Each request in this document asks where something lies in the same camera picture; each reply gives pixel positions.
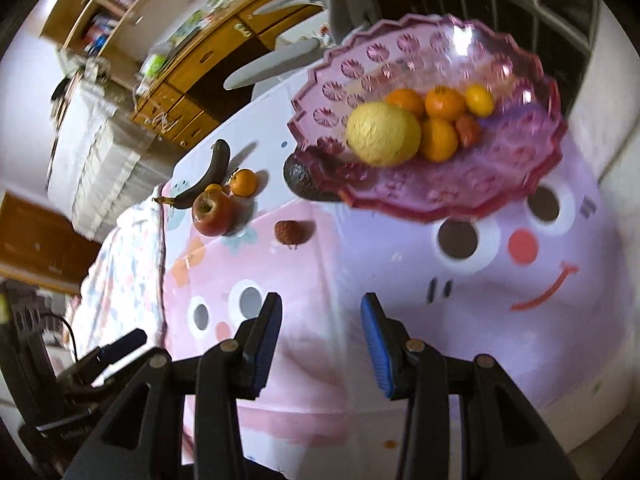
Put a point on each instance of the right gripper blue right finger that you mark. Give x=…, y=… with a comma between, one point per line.
x=503, y=436

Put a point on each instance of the blackened overripe banana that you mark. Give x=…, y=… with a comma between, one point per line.
x=215, y=173

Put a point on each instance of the wooden desk with drawers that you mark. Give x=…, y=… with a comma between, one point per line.
x=188, y=100

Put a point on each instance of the dark avocado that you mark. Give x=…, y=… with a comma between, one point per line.
x=298, y=179

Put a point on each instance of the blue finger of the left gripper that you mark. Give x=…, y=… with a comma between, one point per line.
x=84, y=372

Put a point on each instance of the small mandarin orange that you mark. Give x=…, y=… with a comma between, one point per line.
x=439, y=140
x=444, y=103
x=407, y=99

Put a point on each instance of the red apple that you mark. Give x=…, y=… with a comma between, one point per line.
x=213, y=213

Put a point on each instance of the grey office chair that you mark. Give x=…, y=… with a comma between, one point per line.
x=306, y=42

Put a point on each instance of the cartoon monster tablecloth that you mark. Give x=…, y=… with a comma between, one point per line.
x=541, y=285

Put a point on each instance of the white lace covered piano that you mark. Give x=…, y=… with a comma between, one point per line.
x=101, y=162

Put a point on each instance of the brown wooden door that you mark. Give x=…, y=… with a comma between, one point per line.
x=40, y=247

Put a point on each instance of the wooden bookshelf with books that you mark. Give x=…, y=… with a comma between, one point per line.
x=138, y=26

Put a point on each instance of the mandarin orange with stem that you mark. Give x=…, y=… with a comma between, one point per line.
x=243, y=183

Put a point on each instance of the brown lychee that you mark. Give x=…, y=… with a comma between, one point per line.
x=289, y=233
x=469, y=131

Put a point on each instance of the yellow-orange kumquat-like citrus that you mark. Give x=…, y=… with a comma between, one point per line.
x=479, y=100

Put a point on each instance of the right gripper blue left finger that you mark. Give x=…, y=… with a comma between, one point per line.
x=179, y=419

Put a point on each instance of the floral fleece blanket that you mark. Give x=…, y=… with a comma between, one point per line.
x=124, y=286

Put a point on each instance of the white curtain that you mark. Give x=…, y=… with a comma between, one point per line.
x=606, y=116

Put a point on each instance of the pink scalloped plastic fruit plate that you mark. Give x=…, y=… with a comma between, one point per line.
x=428, y=118

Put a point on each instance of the yellow pear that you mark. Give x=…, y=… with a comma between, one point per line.
x=383, y=135

